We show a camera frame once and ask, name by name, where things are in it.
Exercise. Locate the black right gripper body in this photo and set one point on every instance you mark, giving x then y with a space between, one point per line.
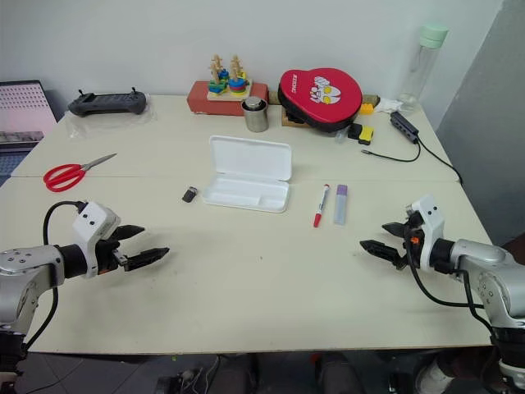
412 250

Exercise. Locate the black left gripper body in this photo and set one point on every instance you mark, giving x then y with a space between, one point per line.
107 251

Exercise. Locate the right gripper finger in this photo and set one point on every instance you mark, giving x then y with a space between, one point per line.
381 250
395 229

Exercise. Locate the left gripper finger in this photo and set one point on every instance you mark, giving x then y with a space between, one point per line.
129 231
145 258

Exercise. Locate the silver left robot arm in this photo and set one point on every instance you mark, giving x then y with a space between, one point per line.
24 262

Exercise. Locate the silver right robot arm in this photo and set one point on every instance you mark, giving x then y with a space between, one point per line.
480 252

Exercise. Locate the clear tube with purple cap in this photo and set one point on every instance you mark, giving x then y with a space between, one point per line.
341 205

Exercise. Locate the white plastic case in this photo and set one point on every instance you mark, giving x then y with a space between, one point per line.
250 164

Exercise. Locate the red marker pen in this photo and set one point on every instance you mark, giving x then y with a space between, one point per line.
321 207

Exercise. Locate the yellow black eraser block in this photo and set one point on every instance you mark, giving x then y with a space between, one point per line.
366 135

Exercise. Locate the dark grey USB hub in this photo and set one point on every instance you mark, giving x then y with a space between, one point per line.
404 126

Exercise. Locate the black foam block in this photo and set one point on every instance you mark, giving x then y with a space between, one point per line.
353 131

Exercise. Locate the small clear plastic piece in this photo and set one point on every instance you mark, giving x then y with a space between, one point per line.
341 137

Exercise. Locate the crumpled white tissue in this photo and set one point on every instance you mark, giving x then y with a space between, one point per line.
387 106

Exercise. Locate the yellow toy brick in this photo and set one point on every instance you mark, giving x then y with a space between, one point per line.
366 108

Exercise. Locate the white shoe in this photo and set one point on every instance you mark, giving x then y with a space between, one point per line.
430 377

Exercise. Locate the dark rounded shape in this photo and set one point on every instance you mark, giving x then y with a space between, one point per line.
338 373

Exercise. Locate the blue-grey textured mat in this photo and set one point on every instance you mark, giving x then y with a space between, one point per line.
10 164

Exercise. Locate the black handheld controller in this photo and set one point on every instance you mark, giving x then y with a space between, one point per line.
106 102

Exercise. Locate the olive green block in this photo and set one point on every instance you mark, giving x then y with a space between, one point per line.
371 99

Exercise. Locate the red cardboard box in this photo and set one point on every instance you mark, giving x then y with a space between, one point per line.
199 102

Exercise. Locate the red boxing pad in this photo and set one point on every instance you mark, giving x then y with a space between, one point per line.
318 96

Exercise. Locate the brown wooden block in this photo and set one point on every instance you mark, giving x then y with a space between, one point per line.
286 120

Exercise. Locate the clear bottle green lid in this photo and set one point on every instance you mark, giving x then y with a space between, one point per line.
418 70

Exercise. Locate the pink-lit monitor screen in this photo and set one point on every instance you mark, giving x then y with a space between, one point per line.
22 106

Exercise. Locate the steel cup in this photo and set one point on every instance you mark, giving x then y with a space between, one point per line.
256 121

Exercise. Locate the wooden colourful stacking toy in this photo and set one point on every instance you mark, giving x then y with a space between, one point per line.
227 88

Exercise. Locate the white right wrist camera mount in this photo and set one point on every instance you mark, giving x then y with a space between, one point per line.
430 221

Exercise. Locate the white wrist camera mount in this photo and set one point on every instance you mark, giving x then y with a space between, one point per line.
430 221
92 219

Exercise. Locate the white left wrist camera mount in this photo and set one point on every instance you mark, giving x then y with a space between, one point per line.
92 219

